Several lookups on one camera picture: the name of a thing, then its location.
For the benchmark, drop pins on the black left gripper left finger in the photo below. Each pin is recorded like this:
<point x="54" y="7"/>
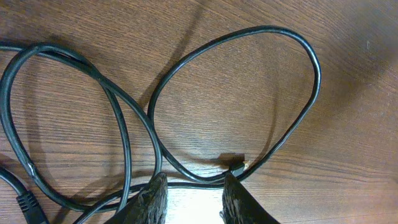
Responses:
<point x="149" y="206"/>

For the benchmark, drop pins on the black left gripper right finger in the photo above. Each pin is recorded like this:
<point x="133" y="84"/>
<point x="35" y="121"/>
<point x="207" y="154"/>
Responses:
<point x="240" y="207"/>

